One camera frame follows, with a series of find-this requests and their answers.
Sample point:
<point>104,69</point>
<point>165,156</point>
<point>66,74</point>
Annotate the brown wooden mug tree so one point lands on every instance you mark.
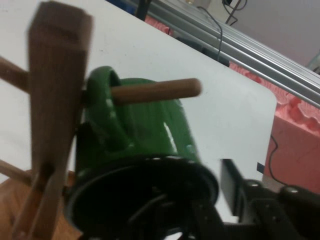
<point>55,87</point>

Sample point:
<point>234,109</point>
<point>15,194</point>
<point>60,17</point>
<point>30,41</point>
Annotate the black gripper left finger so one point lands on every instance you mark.
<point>200,220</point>

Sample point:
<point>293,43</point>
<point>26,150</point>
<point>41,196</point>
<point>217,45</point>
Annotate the aluminium extrusion frame rail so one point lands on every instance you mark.
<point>250,50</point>

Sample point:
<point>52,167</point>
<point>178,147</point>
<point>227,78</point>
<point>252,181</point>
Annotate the pink foam sheet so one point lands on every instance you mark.
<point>295,140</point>

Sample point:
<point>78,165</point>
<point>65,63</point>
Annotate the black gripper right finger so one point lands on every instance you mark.
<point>270,215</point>

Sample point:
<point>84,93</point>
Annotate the green enamel mug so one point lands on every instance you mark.
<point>150,130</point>

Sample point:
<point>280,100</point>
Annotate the black upright post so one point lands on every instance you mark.
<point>142,8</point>

